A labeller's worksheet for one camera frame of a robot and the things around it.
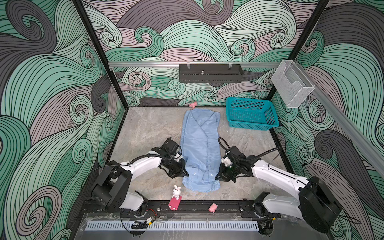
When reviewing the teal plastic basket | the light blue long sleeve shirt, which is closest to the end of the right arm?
the light blue long sleeve shirt

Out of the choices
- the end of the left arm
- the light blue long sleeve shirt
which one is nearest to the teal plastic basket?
the light blue long sleeve shirt

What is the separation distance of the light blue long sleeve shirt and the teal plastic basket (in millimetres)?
119

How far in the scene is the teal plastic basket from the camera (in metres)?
1.03

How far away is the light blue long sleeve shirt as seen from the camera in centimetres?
79

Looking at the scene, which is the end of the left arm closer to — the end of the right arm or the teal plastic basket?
the end of the right arm
